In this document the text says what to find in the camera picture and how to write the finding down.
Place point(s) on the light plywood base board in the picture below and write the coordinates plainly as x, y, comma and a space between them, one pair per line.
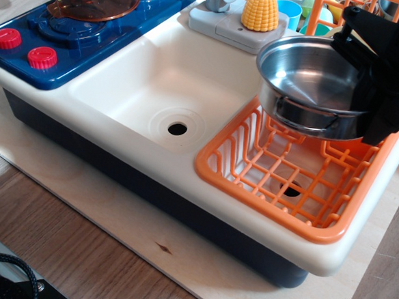
93, 239

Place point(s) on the yellow toy corn cob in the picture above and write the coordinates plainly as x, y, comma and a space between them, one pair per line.
260, 15

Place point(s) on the blue toy stove top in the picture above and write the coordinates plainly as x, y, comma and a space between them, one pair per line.
79, 44

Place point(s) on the small steel pan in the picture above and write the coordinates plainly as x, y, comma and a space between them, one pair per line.
307, 86

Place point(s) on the black metal bracket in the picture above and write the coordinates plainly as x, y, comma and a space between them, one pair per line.
47, 291

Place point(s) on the red stove knob front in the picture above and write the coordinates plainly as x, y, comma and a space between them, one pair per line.
42, 57

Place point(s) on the blue plastic cup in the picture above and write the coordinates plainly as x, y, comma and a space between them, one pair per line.
293, 11

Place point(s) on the orange plastic drying rack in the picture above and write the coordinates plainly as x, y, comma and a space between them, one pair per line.
311, 187

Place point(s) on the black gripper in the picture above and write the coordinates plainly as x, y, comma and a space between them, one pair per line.
371, 44

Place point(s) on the cream toy sink unit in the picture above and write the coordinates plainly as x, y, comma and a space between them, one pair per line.
143, 114

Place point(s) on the red stove knob rear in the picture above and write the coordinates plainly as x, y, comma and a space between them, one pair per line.
10, 38

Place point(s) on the red stove knob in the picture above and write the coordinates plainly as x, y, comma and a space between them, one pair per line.
42, 57
10, 38

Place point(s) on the grey toy faucet base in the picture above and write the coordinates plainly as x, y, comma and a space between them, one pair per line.
221, 20

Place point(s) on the orange grid basket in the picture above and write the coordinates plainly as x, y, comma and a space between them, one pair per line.
326, 15

